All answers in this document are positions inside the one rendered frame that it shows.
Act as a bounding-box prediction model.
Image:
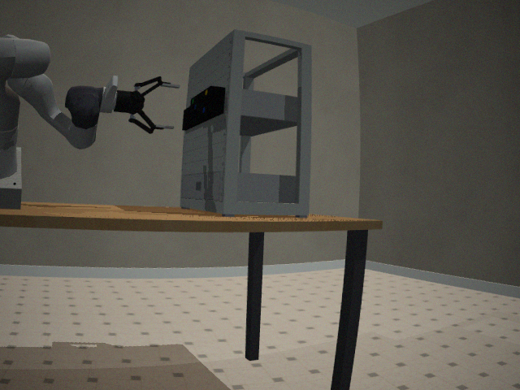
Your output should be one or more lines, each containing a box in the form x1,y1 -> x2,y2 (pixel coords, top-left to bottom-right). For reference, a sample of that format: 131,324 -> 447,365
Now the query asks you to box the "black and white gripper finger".
128,104 -> 174,134
134,76 -> 180,100

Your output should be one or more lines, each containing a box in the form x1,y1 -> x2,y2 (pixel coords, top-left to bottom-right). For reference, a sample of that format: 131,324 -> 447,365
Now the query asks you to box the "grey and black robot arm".
0,34 -> 118,179

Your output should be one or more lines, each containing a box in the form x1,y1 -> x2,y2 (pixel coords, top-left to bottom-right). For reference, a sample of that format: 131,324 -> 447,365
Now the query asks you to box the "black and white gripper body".
114,90 -> 145,115

